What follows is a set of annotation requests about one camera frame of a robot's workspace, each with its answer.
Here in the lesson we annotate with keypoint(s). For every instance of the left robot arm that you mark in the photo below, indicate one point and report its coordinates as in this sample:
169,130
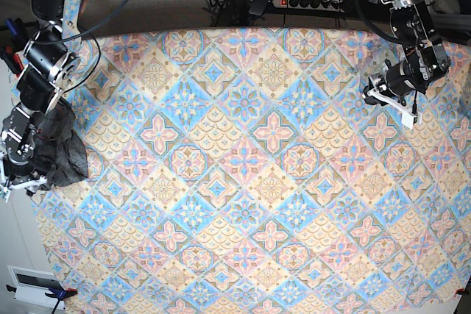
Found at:
412,28

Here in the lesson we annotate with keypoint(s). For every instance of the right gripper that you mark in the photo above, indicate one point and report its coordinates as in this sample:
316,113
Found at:
20,170

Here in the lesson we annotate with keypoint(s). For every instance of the red black clamp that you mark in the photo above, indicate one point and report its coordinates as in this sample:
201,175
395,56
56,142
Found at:
12,60

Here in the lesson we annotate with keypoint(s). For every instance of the white power strip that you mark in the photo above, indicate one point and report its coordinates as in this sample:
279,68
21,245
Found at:
330,5

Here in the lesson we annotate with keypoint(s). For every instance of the patterned tablecloth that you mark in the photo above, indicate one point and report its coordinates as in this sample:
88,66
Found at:
239,171

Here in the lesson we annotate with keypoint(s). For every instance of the grey t-shirt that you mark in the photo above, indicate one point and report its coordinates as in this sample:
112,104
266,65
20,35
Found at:
59,153

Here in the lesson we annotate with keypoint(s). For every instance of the red clamp bottom right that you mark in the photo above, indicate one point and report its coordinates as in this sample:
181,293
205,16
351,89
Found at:
462,292

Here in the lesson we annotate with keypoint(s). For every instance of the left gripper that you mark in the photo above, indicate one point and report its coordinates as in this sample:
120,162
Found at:
393,83

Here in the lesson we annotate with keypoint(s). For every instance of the blue clamp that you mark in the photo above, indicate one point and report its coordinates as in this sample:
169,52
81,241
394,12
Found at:
16,32

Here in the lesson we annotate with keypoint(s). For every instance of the white wall box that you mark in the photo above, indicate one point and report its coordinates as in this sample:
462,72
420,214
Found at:
31,286

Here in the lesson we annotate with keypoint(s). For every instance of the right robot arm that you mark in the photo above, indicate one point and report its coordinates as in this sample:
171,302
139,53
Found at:
50,60

